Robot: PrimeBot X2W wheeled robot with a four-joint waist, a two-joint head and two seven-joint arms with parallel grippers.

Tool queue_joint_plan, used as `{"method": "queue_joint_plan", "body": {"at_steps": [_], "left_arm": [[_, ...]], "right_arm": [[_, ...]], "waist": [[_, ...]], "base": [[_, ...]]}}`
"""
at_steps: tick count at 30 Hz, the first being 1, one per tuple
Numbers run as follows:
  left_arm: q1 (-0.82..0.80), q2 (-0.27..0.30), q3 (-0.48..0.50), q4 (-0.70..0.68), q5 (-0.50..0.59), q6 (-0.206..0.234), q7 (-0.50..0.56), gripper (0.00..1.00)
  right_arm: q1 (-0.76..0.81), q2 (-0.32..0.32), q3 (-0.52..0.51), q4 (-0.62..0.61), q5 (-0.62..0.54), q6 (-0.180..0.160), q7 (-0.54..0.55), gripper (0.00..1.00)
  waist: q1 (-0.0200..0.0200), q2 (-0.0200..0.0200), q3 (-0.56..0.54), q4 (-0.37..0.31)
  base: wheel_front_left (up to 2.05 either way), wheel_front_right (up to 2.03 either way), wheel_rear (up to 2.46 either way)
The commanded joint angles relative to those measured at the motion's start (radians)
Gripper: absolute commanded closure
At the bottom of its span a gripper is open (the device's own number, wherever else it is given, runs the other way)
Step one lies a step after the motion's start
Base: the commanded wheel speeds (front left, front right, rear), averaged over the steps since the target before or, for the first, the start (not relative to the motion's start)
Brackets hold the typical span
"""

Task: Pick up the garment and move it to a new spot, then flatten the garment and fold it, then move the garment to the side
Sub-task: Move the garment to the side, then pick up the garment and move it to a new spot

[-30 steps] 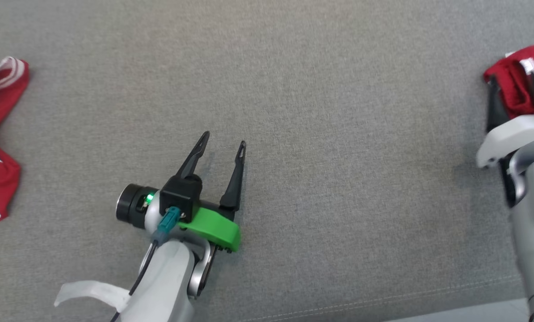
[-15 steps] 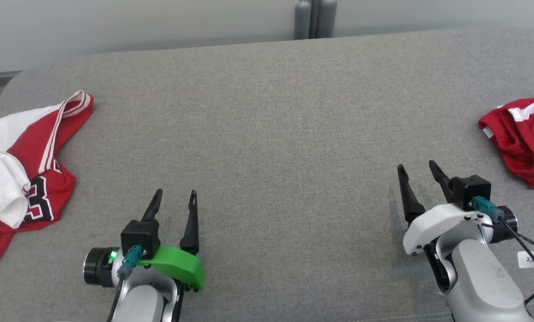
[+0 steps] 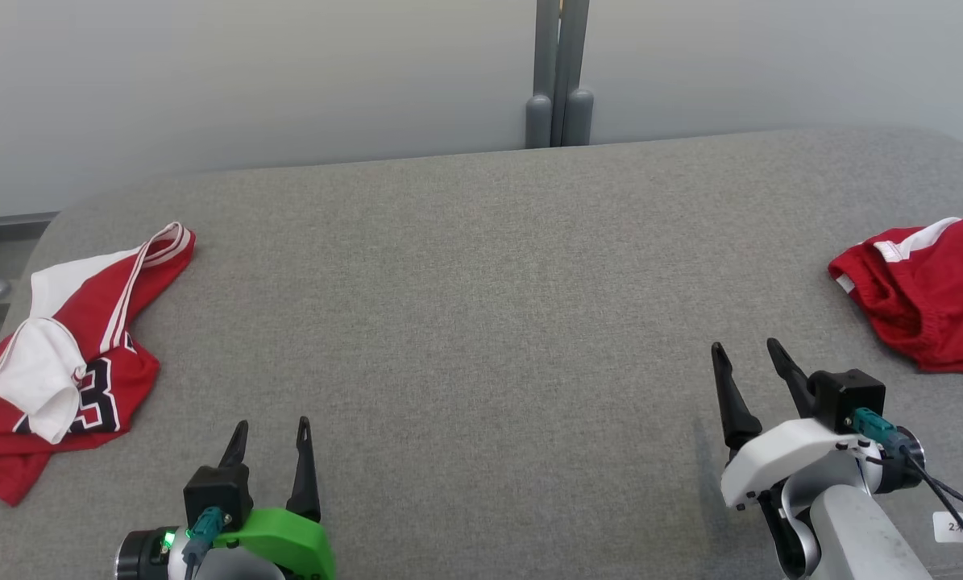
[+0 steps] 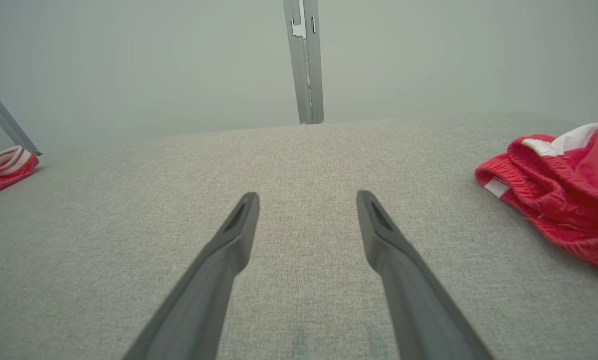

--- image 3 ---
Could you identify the grey partition post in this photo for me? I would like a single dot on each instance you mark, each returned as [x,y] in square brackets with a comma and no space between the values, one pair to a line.
[559,64]

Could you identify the red white numbered jersey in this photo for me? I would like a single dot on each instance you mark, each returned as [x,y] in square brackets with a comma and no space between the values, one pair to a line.
[86,314]

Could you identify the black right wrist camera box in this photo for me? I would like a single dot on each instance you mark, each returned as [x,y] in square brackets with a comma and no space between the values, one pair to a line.
[848,395]

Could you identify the grey fabric sofa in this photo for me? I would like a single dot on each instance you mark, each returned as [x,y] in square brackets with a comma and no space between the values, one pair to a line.
[449,322]

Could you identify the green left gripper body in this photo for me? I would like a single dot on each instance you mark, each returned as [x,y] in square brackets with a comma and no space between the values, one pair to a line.
[296,544]

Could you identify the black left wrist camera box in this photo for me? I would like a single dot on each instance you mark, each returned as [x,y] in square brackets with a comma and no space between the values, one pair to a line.
[219,491]

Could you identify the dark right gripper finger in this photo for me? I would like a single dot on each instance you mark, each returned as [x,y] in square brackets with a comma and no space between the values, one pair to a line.
[794,383]
[735,411]

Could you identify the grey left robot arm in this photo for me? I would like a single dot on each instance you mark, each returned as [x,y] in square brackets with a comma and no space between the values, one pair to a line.
[147,556]

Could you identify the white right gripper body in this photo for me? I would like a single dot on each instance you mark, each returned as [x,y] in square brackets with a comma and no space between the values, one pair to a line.
[787,459]

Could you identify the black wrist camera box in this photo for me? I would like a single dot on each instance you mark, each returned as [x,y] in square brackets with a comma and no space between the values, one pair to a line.
[219,491]
[848,395]

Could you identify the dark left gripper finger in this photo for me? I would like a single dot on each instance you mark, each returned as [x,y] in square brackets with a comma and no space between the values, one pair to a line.
[305,475]
[237,449]

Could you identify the red shorts with white trim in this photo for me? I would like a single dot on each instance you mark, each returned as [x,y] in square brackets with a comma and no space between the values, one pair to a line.
[932,298]

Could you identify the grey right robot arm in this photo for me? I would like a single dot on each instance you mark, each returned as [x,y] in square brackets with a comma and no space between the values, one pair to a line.
[860,532]

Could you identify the grey partition base rail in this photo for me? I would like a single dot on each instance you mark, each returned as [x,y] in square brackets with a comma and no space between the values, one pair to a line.
[6,221]

